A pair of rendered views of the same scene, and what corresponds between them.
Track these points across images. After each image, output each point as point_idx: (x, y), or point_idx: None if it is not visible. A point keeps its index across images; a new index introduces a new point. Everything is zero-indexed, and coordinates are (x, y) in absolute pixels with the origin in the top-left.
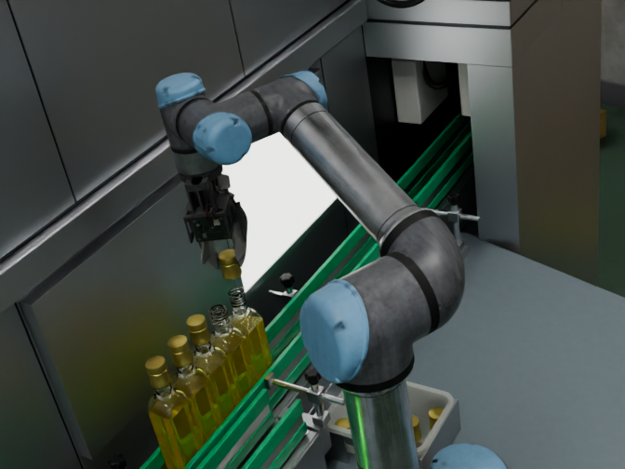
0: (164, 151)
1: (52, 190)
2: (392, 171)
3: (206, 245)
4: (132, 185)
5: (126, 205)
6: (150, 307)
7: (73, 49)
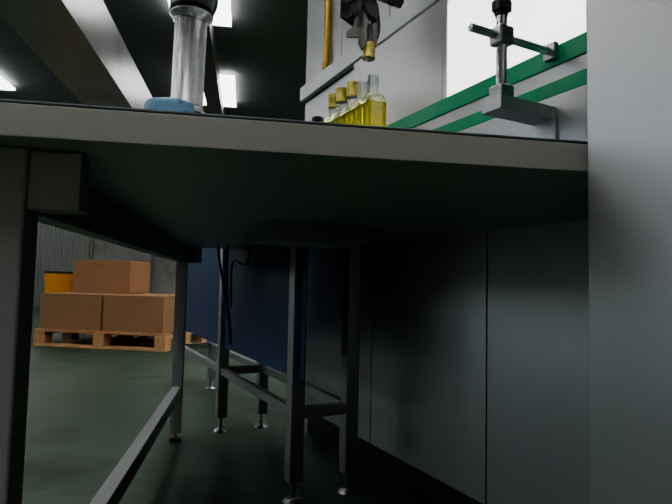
0: None
1: (383, 12)
2: None
3: (368, 36)
4: (403, 11)
5: (397, 23)
6: (390, 93)
7: None
